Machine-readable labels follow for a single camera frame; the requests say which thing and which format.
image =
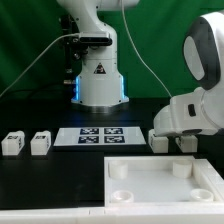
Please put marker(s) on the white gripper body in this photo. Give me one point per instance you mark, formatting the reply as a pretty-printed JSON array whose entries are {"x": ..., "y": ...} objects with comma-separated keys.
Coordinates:
[{"x": 190, "y": 114}]

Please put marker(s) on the white square tabletop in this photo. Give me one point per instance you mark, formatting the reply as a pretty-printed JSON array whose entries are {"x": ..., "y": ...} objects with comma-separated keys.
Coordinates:
[{"x": 159, "y": 180}]

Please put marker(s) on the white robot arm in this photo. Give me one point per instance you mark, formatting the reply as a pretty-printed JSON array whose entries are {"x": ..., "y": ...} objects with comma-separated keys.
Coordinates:
[{"x": 101, "y": 85}]

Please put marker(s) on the white obstacle fence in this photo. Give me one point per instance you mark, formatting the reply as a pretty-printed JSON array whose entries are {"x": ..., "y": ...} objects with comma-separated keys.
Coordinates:
[{"x": 199, "y": 210}]

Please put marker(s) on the white sheet with tags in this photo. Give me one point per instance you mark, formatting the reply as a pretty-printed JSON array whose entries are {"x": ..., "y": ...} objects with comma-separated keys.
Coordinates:
[{"x": 99, "y": 136}]

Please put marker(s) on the black camera on stand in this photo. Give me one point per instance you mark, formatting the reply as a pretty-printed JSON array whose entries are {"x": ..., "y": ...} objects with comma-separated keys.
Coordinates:
[{"x": 95, "y": 39}]

